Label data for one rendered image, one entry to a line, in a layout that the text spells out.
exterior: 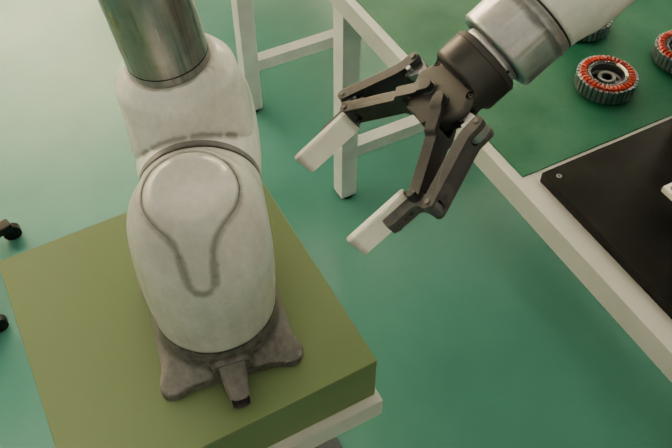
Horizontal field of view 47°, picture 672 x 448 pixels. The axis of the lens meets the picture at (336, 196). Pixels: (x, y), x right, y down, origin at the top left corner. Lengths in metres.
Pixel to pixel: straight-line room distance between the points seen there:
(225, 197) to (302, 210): 1.45
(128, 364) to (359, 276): 1.16
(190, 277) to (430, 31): 0.94
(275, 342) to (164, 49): 0.38
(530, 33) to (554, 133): 0.73
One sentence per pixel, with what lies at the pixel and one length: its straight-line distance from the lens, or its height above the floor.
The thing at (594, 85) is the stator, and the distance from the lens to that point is 1.52.
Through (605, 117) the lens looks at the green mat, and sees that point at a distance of 1.51.
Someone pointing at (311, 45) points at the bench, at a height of 0.19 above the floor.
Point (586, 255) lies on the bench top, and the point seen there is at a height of 0.75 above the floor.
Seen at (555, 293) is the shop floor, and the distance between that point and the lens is 2.17.
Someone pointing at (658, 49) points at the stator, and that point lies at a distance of 1.65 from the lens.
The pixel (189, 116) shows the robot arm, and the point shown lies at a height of 1.10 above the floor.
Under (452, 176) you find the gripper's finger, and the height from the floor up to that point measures 1.20.
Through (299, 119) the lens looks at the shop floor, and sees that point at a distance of 2.54.
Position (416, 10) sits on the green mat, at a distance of 1.70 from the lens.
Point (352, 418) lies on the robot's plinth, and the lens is 1.08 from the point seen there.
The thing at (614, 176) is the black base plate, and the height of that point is 0.77.
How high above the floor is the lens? 1.71
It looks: 48 degrees down
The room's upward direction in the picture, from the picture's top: straight up
